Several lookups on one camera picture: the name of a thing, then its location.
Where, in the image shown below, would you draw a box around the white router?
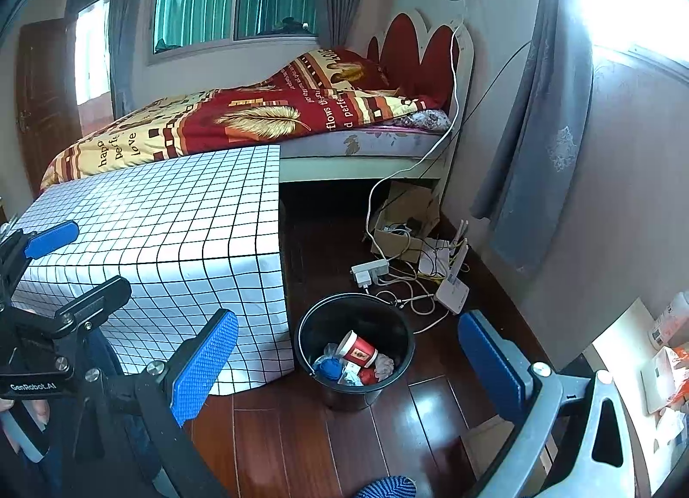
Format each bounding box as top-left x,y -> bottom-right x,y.
435,247 -> 469,314

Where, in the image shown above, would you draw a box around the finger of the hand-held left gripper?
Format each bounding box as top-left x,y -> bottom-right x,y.
51,276 -> 133,337
0,221 -> 81,305

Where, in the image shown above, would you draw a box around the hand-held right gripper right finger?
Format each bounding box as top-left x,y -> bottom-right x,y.
457,311 -> 636,498

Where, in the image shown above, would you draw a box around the purple floral mattress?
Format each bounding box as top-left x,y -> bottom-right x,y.
280,124 -> 458,159

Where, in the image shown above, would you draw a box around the red white paper cup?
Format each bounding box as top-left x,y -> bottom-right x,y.
338,330 -> 379,365

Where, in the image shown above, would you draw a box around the orange packet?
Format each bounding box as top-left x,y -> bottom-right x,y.
664,346 -> 689,407

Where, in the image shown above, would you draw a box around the grey curtain beside door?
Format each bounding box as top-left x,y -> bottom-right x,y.
108,0 -> 162,119

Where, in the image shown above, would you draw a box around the white modem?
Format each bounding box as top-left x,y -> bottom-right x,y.
419,218 -> 468,275

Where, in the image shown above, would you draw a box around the black plastic bucket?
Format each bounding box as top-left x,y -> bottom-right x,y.
297,293 -> 416,413

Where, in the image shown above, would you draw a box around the brown wooden door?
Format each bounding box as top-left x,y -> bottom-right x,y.
15,19 -> 81,194

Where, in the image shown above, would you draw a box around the side cabinet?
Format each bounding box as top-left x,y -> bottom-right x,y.
560,293 -> 689,498

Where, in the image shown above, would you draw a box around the beige flat board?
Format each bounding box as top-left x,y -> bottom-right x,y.
463,414 -> 558,482

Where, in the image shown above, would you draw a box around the red patterned blanket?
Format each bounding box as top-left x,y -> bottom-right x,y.
40,48 -> 450,192

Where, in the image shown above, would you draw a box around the long white cable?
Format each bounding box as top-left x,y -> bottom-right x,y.
366,19 -> 466,262

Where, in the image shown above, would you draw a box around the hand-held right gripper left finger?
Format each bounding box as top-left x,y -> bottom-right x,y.
62,309 -> 239,498

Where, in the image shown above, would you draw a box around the blue striped slipper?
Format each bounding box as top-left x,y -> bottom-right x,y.
354,475 -> 418,498

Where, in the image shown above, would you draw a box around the white box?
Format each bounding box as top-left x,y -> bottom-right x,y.
640,347 -> 680,414

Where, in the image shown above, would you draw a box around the floral pillow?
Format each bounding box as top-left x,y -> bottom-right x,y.
395,109 -> 452,131

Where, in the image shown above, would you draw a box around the white floor cables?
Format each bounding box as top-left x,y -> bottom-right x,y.
371,272 -> 450,334

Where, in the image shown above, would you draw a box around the person's left hand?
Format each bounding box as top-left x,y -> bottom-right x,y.
0,397 -> 50,431

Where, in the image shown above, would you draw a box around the white checkered tablecloth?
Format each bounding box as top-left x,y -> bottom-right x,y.
9,145 -> 296,396

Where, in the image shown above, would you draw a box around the grey patterned curtain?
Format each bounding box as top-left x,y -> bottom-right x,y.
471,0 -> 596,275

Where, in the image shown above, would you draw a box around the white power strip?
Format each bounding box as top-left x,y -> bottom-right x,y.
351,258 -> 389,289

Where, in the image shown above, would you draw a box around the white bed frame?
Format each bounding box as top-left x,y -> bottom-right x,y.
279,12 -> 475,192

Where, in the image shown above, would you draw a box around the cardboard box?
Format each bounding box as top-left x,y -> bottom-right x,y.
372,180 -> 441,265

